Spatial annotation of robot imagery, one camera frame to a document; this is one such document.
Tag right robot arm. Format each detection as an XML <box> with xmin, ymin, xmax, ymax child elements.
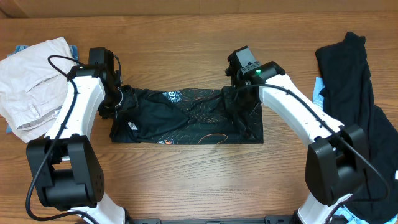
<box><xmin>224</xmin><ymin>46</ymin><xmax>369</xmax><ymax>223</ymax></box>

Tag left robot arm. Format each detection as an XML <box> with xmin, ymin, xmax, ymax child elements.
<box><xmin>25</xmin><ymin>47</ymin><xmax>138</xmax><ymax>223</ymax></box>

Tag light blue t-shirt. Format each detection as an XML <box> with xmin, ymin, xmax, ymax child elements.
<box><xmin>313</xmin><ymin>78</ymin><xmax>397</xmax><ymax>223</ymax></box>

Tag plain black garment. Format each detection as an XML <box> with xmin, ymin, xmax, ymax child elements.
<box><xmin>315</xmin><ymin>32</ymin><xmax>397</xmax><ymax>223</ymax></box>

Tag blue denim garment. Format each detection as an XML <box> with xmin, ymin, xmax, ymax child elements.
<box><xmin>6</xmin><ymin>45</ymin><xmax>79</xmax><ymax>134</ymax></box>

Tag black orange patterned jersey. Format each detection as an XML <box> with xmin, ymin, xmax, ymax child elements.
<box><xmin>109</xmin><ymin>86</ymin><xmax>264</xmax><ymax>145</ymax></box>

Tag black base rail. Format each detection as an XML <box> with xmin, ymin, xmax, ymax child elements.
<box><xmin>126</xmin><ymin>215</ymin><xmax>293</xmax><ymax>224</ymax></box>

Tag white folded shorts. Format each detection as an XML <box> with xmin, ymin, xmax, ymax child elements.
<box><xmin>1</xmin><ymin>37</ymin><xmax>72</xmax><ymax>143</ymax></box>

